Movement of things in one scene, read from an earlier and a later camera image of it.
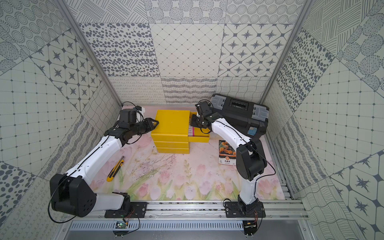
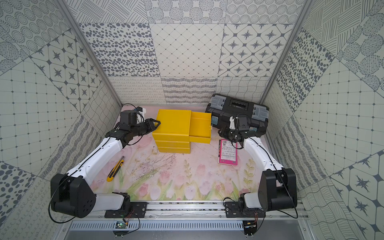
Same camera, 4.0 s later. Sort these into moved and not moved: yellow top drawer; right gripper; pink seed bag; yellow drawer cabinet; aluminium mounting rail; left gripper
Moved: right gripper; pink seed bag
Not moved: left gripper; yellow drawer cabinet; aluminium mounting rail; yellow top drawer
